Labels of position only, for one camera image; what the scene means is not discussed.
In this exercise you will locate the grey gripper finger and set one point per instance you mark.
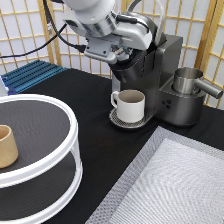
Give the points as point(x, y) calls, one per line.
point(122, 53)

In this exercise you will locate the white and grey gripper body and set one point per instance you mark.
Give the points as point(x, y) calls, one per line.
point(131, 32)

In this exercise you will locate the grey pod coffee machine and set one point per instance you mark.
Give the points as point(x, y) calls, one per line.
point(152, 72)

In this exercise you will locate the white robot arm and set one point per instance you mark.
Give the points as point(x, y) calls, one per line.
point(96, 18)

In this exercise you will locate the white ceramic mug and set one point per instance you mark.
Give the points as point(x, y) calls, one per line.
point(129, 105)

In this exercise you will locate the steel milk frother jug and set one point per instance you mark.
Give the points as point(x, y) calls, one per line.
point(189, 81)

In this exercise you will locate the blue ribbed metal block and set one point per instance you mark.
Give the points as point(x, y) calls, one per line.
point(29, 75)

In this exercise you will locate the grey woven placemat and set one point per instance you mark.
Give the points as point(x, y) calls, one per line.
point(172, 180)

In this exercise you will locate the white two-tier round shelf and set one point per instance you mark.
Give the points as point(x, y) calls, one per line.
point(48, 171)

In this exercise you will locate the tan wooden cup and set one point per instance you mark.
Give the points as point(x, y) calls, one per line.
point(8, 147)

